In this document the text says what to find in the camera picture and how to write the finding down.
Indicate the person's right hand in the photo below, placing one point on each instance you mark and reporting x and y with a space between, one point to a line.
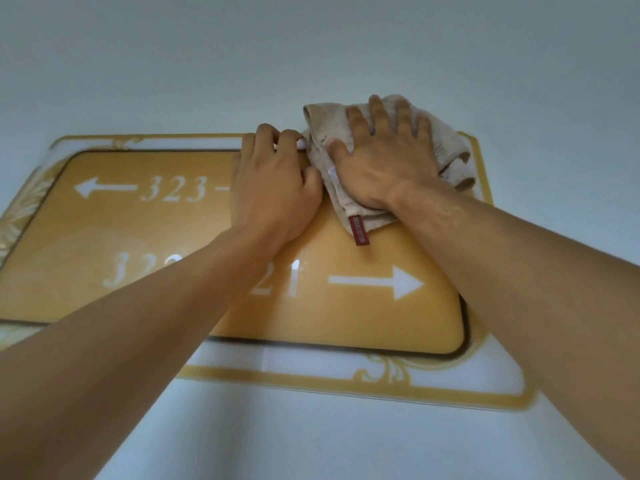
390 159

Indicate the person's left hand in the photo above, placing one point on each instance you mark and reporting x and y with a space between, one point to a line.
270 194

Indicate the person's right little finger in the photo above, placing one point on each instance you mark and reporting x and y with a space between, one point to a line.
425 130

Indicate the person's right thumb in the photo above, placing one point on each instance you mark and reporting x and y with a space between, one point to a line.
340 152

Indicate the person's right middle finger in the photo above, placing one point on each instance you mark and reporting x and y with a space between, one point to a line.
380 114

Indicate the person's left middle finger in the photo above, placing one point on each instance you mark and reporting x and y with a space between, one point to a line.
266 137

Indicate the person's left thumb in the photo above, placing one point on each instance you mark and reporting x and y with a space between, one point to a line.
314 180

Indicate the beige cleaning cloth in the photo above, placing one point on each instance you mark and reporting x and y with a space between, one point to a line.
325 124

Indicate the yellow direction wall sign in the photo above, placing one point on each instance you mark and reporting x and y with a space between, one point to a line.
350 314

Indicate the person's left forearm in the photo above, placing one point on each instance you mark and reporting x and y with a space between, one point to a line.
125 344

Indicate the person's right forearm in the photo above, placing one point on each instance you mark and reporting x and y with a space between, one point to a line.
540 294

